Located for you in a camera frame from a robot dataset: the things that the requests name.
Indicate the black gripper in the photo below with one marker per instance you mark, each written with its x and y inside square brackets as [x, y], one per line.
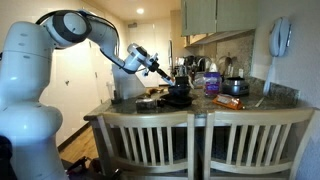
[154, 67]

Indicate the left wooden chair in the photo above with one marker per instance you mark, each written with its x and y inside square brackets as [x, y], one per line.
[150, 146]

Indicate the green upper cabinets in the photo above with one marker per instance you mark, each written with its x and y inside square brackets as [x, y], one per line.
[215, 16]

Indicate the silver black cooking pot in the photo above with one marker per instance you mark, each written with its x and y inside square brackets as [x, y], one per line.
[235, 86]

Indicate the wooden chair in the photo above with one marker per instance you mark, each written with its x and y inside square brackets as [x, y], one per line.
[250, 144]
[150, 146]

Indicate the black rectangular tray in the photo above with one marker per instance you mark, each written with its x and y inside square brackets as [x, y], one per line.
[178, 102]

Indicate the white wall telephone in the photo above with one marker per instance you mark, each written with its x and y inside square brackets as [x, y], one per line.
[278, 42]

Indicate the orange snack package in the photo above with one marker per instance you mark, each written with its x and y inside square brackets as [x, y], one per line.
[228, 101]

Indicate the right wooden chair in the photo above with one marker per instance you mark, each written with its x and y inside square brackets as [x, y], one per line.
[250, 144]

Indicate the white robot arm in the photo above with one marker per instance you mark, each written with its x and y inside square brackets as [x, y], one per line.
[27, 127]

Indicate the black bowl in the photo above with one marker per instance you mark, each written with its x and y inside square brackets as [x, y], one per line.
[181, 87]

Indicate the purple lidded container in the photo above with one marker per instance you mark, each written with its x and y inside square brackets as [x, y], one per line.
[212, 83]

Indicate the kitchen sink faucet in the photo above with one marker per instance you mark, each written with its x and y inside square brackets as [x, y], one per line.
[203, 64]

